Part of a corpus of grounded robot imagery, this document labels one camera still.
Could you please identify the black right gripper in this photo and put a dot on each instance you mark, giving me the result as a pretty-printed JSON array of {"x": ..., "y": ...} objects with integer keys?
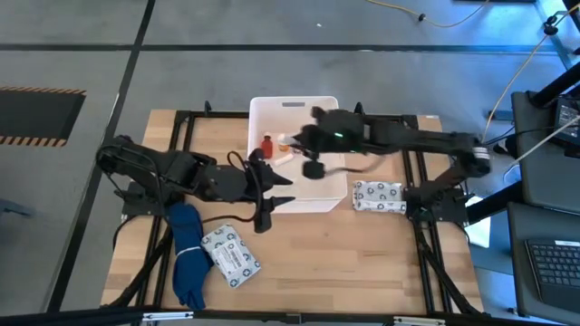
[{"x": 340, "y": 131}]

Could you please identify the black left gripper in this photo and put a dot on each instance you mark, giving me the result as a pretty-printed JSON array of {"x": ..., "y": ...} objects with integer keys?
[{"x": 231, "y": 183}]

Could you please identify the orange pill bottle white cap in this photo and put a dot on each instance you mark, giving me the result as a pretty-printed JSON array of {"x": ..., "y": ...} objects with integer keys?
[{"x": 283, "y": 146}]

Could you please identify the white gauze roll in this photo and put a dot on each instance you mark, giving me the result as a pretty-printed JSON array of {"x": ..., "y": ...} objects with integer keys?
[{"x": 284, "y": 160}]

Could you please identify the red medicine bottle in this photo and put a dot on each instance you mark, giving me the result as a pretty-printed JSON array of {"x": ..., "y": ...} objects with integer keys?
[{"x": 267, "y": 148}]

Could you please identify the patterned packet with barcode label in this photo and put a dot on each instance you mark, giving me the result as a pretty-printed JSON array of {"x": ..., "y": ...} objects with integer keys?
[{"x": 231, "y": 258}]

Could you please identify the patterned white packet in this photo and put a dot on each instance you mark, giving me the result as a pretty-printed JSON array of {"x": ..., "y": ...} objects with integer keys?
[{"x": 378, "y": 194}]

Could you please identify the blue rubber glove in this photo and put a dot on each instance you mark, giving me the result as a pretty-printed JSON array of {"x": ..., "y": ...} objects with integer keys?
[{"x": 188, "y": 271}]

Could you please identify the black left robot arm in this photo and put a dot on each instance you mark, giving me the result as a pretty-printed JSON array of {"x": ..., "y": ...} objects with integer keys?
[{"x": 149, "y": 167}]

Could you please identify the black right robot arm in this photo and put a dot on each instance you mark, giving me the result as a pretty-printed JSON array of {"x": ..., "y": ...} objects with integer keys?
[{"x": 430, "y": 140}]

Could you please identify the white perforated plastic basket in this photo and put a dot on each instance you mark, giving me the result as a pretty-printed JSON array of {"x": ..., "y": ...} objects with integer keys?
[{"x": 317, "y": 194}]

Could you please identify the black aluminium crossbar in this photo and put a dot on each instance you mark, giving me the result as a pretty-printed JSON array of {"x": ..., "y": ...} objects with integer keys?
[{"x": 90, "y": 317}]

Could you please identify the hazard striped floor mat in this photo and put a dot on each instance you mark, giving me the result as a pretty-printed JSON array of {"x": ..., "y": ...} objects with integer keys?
[{"x": 36, "y": 115}]

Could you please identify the black stand pole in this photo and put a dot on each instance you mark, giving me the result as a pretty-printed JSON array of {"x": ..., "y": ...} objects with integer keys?
[{"x": 557, "y": 83}]

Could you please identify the black tablet screen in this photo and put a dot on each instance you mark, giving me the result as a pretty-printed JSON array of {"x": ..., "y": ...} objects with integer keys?
[{"x": 568, "y": 120}]

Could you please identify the grey laptop with keyboard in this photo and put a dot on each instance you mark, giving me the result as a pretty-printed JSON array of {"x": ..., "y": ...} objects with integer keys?
[{"x": 553, "y": 267}]

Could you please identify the black aluminium table frame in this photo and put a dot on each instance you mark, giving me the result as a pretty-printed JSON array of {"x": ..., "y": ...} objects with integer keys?
[{"x": 217, "y": 115}]

